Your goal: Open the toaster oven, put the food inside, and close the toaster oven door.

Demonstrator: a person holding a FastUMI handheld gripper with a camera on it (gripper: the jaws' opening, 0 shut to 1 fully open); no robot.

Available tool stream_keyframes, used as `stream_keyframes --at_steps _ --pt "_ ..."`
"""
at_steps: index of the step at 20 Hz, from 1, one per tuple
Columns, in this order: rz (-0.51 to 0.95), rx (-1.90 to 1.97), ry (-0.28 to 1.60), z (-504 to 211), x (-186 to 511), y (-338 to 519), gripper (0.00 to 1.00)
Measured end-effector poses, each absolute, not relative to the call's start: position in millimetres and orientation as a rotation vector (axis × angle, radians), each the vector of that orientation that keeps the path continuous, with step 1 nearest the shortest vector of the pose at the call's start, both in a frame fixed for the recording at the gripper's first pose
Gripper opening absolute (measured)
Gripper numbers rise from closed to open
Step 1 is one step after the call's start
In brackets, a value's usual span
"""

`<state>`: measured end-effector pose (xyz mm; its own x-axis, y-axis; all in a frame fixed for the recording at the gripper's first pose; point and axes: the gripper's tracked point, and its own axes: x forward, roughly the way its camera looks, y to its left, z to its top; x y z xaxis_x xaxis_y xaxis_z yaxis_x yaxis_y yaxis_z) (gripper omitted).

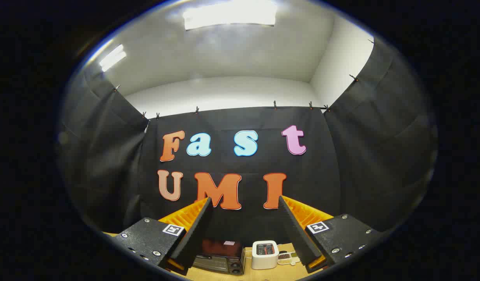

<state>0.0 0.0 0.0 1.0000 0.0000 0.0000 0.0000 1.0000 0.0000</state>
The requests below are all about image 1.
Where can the black toaster oven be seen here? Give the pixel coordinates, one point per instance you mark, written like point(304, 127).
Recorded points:
point(220, 251)

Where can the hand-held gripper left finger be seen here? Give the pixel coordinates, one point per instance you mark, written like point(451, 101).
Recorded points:
point(197, 230)

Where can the white pop-up toaster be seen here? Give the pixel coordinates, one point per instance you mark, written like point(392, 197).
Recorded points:
point(264, 259)

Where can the white divided dish with beans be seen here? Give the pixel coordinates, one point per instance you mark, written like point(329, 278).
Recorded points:
point(284, 257)

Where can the large ceiling light panel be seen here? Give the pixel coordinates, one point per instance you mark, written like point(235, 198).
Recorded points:
point(230, 15)

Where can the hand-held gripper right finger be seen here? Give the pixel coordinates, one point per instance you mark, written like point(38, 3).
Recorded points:
point(296, 232)

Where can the small ceiling light panel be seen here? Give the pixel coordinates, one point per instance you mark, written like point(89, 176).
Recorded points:
point(112, 58)

